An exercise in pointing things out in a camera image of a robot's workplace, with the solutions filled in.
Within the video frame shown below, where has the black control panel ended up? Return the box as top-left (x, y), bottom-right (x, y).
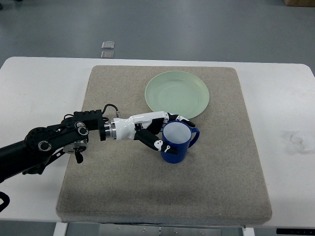
top-left (276, 228), bottom-right (315, 236)

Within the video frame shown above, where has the light green plate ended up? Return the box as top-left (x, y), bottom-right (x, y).
top-left (145, 71), bottom-right (210, 119)

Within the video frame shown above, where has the black cable loop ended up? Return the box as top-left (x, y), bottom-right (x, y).
top-left (0, 191), bottom-right (11, 212)

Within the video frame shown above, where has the cardboard box corner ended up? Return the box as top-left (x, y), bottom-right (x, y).
top-left (283, 0), bottom-right (315, 7)

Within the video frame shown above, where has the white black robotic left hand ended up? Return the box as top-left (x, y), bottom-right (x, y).
top-left (111, 111), bottom-right (195, 154)

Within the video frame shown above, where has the metal table frame bracket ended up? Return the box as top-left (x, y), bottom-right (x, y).
top-left (98, 223), bottom-right (243, 236)

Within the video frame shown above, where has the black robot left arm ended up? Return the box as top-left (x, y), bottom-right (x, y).
top-left (0, 104), bottom-right (120, 182)

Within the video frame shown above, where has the beige felt mat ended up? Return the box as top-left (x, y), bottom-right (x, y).
top-left (56, 66), bottom-right (272, 226)

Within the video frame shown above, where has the blue enamel mug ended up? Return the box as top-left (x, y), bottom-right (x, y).
top-left (161, 121), bottom-right (200, 164)

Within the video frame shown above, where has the upper floor outlet cover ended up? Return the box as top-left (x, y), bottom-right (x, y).
top-left (101, 41), bottom-right (115, 49)

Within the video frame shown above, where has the floor outlet cover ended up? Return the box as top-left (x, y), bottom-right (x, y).
top-left (101, 51), bottom-right (114, 59)
top-left (101, 41), bottom-right (115, 49)

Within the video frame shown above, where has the lower floor outlet cover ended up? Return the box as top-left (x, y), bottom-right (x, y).
top-left (101, 51), bottom-right (114, 59)

